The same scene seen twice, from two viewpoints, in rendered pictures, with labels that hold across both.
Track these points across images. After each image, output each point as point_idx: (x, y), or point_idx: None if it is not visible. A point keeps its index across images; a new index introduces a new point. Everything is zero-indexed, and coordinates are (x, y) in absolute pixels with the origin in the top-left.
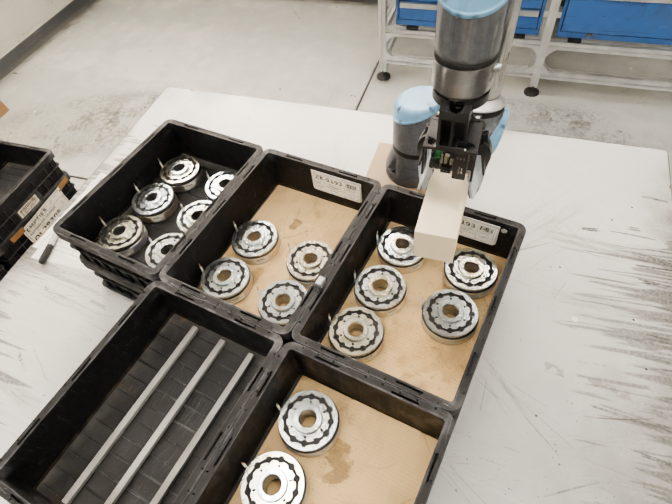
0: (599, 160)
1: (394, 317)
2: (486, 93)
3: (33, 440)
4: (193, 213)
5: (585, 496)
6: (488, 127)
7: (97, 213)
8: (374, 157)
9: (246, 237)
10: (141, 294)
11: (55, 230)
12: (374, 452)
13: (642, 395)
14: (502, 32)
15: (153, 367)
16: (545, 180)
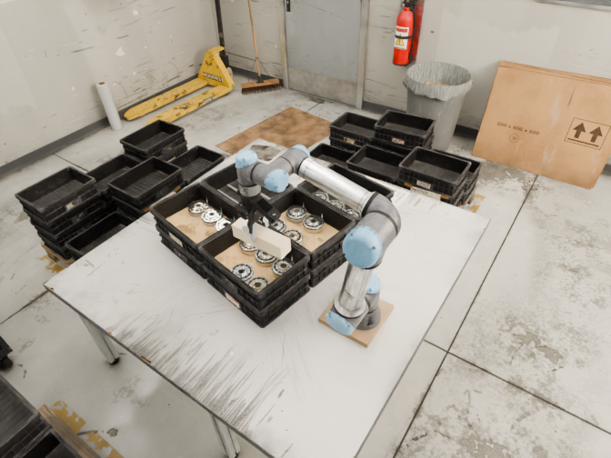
0: (336, 437)
1: (254, 260)
2: (242, 194)
3: None
4: (336, 204)
5: (165, 318)
6: (332, 307)
7: (346, 176)
8: (379, 298)
9: (313, 218)
10: (288, 183)
11: (333, 163)
12: None
13: (184, 360)
14: (239, 178)
15: (271, 196)
16: (330, 390)
